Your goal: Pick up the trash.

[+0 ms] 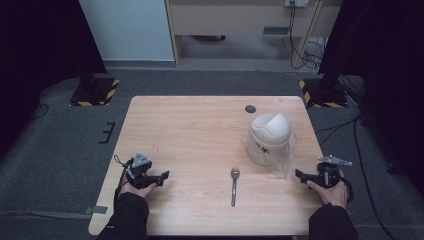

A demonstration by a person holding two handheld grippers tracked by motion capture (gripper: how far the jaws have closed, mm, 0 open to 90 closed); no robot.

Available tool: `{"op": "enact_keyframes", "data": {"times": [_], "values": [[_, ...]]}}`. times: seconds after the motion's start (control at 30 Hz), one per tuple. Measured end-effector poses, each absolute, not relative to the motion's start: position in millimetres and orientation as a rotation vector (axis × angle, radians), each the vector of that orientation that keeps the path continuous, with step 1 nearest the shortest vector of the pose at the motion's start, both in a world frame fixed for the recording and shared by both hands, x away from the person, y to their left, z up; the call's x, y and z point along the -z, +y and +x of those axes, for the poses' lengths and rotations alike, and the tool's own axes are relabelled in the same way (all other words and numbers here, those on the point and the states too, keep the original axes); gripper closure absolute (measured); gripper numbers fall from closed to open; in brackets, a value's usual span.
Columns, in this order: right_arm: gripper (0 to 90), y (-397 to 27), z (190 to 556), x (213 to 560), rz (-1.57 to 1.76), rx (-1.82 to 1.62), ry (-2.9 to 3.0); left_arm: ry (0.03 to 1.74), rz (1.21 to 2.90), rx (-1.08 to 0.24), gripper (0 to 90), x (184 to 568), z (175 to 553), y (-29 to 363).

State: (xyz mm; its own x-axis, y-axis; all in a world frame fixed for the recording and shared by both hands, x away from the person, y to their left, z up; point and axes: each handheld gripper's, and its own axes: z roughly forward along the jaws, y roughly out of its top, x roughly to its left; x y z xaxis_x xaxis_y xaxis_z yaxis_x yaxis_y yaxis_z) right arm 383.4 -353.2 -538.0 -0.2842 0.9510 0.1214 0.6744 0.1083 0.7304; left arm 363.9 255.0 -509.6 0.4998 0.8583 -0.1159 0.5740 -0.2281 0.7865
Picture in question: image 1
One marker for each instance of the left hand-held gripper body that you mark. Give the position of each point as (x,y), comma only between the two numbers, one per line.
(140,168)

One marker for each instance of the clear plastic bag liner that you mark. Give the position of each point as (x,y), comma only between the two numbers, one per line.
(283,168)

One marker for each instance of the black curtain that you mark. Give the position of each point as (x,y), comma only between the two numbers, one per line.
(40,50)
(383,66)

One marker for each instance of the grey tape strip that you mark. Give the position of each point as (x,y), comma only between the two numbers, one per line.
(96,210)

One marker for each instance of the metal spork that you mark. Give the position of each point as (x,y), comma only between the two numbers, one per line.
(234,186)

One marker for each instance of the light wooden desk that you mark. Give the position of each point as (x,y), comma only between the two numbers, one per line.
(233,20)

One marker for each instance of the person's right hand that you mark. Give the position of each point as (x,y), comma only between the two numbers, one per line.
(331,195)

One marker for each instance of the white panel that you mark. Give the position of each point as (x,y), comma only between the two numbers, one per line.
(128,30)

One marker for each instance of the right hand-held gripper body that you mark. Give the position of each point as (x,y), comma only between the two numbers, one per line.
(329,173)

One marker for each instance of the white swing-lid trash can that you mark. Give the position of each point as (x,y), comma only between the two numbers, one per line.
(270,136)

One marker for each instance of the person's left hand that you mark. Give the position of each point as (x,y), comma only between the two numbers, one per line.
(136,190)

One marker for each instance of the white wall socket strip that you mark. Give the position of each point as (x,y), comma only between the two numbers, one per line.
(296,2)

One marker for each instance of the dark round table grommet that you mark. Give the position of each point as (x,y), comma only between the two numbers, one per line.
(250,109)

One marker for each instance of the black stand base striped edge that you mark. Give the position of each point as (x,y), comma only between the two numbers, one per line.
(325,96)
(95,95)

